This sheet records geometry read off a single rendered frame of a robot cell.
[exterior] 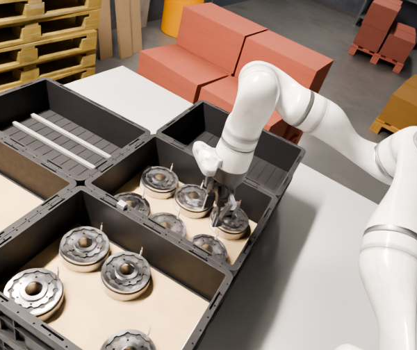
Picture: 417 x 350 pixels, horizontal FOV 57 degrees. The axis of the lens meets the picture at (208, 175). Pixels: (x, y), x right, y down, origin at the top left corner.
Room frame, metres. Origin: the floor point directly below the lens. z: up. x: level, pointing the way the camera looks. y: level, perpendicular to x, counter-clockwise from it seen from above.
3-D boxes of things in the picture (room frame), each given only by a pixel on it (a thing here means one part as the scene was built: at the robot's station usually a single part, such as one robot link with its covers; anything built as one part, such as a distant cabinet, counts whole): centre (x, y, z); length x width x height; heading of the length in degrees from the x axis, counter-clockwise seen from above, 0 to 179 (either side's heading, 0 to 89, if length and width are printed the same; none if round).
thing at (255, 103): (0.63, -0.04, 1.23); 0.09 x 0.07 x 0.15; 7
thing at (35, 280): (0.38, 0.24, 0.86); 0.05 x 0.05 x 0.01
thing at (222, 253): (0.61, -0.05, 0.86); 0.10 x 0.10 x 0.01
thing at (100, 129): (0.82, 0.42, 0.87); 0.40 x 0.30 x 0.11; 74
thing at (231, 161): (0.63, -0.02, 1.13); 0.11 x 0.09 x 0.06; 119
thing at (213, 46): (2.67, 0.07, 0.36); 1.23 x 0.88 x 0.72; 71
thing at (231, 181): (0.63, -0.04, 1.06); 0.08 x 0.08 x 0.09
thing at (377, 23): (6.29, -1.89, 0.36); 1.23 x 0.86 x 0.71; 160
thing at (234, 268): (0.71, 0.04, 0.92); 0.40 x 0.30 x 0.02; 74
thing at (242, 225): (0.74, -0.09, 0.86); 0.10 x 0.10 x 0.01
